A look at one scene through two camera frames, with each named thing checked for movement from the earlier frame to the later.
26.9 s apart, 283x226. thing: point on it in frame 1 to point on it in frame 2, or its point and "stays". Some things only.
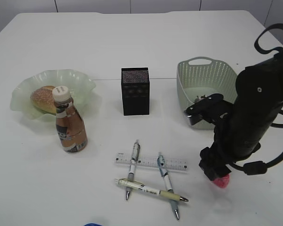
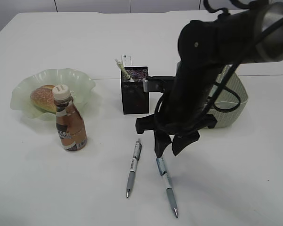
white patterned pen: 135,157 stays
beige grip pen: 132,183 to 129,77
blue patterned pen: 164,173 stays
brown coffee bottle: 70,125 stays
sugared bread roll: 43,98 stays
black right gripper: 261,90 to 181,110
